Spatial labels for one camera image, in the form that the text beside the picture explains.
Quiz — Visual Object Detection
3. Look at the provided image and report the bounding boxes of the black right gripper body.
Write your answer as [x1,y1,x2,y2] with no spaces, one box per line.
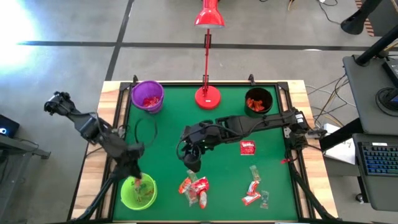
[180,121,225,156]

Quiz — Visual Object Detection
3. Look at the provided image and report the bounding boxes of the red white candy pack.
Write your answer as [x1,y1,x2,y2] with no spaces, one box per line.
[241,191,262,207]
[246,180,261,197]

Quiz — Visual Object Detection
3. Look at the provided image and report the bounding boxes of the black box with light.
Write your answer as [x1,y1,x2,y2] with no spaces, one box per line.
[0,114,21,139]

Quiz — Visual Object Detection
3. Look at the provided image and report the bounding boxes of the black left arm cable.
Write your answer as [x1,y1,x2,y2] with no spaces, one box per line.
[134,116,158,149]

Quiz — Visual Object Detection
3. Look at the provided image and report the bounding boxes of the orange candy pack white label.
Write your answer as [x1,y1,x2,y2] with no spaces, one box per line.
[198,189,208,210]

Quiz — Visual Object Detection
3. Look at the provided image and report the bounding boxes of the green table mat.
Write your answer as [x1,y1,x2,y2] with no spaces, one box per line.
[112,84,299,222]

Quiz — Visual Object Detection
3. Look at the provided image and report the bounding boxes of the black keyboard blue keys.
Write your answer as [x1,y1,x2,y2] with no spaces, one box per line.
[356,141,398,177]

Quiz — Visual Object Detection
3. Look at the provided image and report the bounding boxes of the grey side desk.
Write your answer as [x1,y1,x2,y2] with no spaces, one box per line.
[0,135,51,224]

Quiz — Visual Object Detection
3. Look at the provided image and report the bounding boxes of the green candy clear wrapper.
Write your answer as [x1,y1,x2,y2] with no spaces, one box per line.
[249,164,262,182]
[185,189,200,207]

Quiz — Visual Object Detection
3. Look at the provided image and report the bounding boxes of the grey keyboard desk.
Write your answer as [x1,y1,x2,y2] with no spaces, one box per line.
[352,133,398,213]

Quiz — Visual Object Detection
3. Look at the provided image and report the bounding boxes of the black slanted pole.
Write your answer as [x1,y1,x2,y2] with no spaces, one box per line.
[355,24,398,67]

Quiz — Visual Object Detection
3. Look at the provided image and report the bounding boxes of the black desk bar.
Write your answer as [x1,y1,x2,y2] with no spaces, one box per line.
[319,117,364,152]

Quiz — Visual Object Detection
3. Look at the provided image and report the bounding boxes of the black plastic bucket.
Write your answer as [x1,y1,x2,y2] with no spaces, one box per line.
[244,87,274,119]

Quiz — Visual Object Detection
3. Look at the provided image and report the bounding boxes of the black round device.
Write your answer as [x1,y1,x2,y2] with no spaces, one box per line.
[375,86,398,113]

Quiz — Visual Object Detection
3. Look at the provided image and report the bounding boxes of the purple plastic bucket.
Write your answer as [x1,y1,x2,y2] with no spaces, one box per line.
[131,80,165,114]

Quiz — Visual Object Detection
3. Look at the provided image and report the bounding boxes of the black stand foot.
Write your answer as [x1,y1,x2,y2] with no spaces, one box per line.
[340,0,384,35]

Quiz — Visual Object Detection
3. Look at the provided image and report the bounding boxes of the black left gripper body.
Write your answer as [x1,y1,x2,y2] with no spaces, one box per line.
[119,146,146,175]

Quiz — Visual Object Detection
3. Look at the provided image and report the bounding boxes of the flat red Skittles pack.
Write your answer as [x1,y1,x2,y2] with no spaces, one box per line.
[239,139,257,156]

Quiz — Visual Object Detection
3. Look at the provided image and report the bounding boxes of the blue candy clear wrapper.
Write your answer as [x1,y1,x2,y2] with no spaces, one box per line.
[260,190,271,210]

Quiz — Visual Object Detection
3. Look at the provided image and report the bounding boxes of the green plastic bucket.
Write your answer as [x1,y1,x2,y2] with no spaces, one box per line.
[120,172,158,212]

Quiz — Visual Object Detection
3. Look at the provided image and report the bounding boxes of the white box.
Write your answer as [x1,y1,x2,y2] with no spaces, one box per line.
[322,123,357,166]

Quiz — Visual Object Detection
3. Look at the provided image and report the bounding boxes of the red desk lamp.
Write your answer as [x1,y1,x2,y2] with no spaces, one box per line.
[194,0,226,111]

